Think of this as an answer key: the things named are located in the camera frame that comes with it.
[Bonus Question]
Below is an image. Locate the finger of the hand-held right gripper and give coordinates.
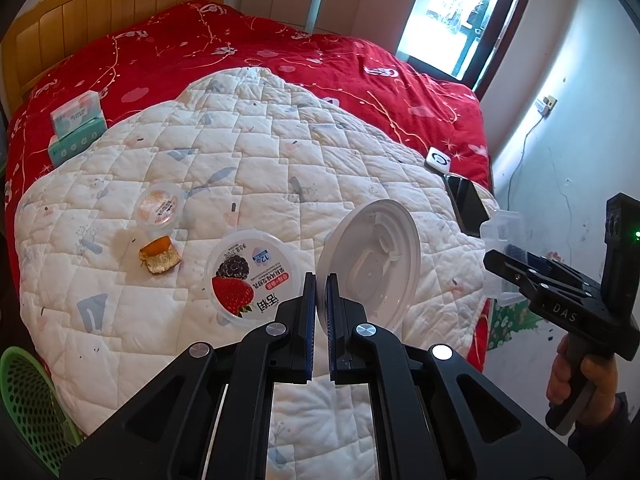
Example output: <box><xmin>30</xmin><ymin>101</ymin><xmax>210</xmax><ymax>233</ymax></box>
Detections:
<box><xmin>482</xmin><ymin>249</ymin><xmax>539</xmax><ymax>306</ymax></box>
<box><xmin>505</xmin><ymin>244</ymin><xmax>583</xmax><ymax>281</ymax></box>

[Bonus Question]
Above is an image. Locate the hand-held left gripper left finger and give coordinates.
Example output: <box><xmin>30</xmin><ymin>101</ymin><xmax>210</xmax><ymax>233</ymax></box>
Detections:
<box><xmin>60</xmin><ymin>271</ymin><xmax>318</xmax><ymax>480</ymax></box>

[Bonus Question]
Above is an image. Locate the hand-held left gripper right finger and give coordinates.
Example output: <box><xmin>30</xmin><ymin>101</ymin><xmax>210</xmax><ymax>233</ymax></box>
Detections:
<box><xmin>325</xmin><ymin>272</ymin><xmax>586</xmax><ymax>480</ymax></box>

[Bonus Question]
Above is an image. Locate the clear rectangular plastic container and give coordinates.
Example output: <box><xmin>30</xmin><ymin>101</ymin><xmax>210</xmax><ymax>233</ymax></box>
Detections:
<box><xmin>479</xmin><ymin>209</ymin><xmax>527</xmax><ymax>306</ymax></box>

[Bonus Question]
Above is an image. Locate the white round plastic lid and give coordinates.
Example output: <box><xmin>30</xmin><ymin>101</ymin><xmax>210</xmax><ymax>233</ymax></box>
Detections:
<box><xmin>315</xmin><ymin>199</ymin><xmax>422</xmax><ymax>336</ymax></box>

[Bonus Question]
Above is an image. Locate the green plastic mesh basket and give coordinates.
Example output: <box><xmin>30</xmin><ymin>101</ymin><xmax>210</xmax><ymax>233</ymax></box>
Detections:
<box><xmin>0</xmin><ymin>347</ymin><xmax>83</xmax><ymax>476</ymax></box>

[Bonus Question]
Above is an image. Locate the person's right forearm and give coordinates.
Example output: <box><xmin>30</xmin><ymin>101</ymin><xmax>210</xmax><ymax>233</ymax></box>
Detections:
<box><xmin>567</xmin><ymin>392</ymin><xmax>633</xmax><ymax>461</ymax></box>

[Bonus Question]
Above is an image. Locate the person's right hand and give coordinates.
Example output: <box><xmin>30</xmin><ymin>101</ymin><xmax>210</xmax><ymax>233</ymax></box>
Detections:
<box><xmin>546</xmin><ymin>332</ymin><xmax>618</xmax><ymax>418</ymax></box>

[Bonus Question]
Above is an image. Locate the black phone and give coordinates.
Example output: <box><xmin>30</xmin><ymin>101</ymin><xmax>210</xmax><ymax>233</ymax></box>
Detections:
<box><xmin>444</xmin><ymin>172</ymin><xmax>493</xmax><ymax>236</ymax></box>

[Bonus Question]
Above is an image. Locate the berry label yogurt tub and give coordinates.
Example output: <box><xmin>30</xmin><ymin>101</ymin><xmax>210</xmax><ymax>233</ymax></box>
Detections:
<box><xmin>204</xmin><ymin>228</ymin><xmax>320</xmax><ymax>330</ymax></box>

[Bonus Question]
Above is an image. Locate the small white square device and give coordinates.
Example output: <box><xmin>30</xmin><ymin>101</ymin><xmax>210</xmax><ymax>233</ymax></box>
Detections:
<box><xmin>424</xmin><ymin>146</ymin><xmax>452</xmax><ymax>173</ymax></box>

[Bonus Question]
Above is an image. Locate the orange cake piece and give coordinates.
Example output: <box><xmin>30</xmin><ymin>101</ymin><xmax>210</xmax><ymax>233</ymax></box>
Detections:
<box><xmin>139</xmin><ymin>235</ymin><xmax>183</xmax><ymax>276</ymax></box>

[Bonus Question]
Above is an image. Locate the white quilted blanket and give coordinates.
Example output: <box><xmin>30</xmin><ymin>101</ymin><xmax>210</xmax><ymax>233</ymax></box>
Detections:
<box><xmin>15</xmin><ymin>66</ymin><xmax>496</xmax><ymax>480</ymax></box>

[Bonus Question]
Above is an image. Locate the small clear pudding cup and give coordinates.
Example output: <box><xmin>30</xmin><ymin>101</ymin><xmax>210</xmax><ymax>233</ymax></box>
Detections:
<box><xmin>135</xmin><ymin>183</ymin><xmax>185</xmax><ymax>228</ymax></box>

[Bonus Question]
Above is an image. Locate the bright window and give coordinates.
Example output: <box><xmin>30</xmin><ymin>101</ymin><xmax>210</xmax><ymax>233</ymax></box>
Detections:
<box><xmin>395</xmin><ymin>0</ymin><xmax>511</xmax><ymax>78</ymax></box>

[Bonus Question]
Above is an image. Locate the red printed blanket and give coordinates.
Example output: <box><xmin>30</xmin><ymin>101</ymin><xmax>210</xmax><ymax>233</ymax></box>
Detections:
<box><xmin>2</xmin><ymin>0</ymin><xmax>493</xmax><ymax>376</ymax></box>

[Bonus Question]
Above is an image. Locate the teal tissue pack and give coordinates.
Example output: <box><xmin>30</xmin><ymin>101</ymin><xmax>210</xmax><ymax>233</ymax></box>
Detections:
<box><xmin>47</xmin><ymin>122</ymin><xmax>108</xmax><ymax>166</ymax></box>

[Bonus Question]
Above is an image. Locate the pale green tissue pack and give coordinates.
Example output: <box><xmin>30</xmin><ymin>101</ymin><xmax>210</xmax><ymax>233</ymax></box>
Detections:
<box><xmin>49</xmin><ymin>91</ymin><xmax>106</xmax><ymax>138</ymax></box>

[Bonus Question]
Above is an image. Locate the wooden bed headboard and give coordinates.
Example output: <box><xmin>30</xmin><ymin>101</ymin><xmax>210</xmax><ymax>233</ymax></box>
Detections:
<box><xmin>10</xmin><ymin>0</ymin><xmax>228</xmax><ymax>101</ymax></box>

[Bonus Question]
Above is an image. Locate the flower wall sticker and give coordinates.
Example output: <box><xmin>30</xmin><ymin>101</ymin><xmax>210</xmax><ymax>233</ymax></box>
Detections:
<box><xmin>487</xmin><ymin>300</ymin><xmax>556</xmax><ymax>351</ymax></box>

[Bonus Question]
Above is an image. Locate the thin wall cable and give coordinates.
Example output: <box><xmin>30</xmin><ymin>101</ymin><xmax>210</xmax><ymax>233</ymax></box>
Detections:
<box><xmin>505</xmin><ymin>110</ymin><xmax>543</xmax><ymax>211</ymax></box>

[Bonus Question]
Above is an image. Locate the dark brown door frame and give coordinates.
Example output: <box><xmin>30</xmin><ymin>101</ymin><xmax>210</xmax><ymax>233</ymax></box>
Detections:
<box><xmin>472</xmin><ymin>0</ymin><xmax>553</xmax><ymax>103</ymax></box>

